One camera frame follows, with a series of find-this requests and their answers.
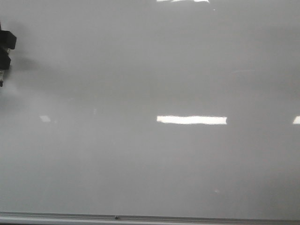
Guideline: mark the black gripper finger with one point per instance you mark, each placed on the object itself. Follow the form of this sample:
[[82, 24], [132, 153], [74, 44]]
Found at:
[[4, 61], [7, 39]]

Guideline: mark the white whiteboard with aluminium frame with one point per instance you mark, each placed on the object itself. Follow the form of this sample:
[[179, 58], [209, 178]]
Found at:
[[151, 112]]

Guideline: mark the white whiteboard marker pen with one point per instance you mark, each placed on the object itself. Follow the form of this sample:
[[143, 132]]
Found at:
[[2, 50]]

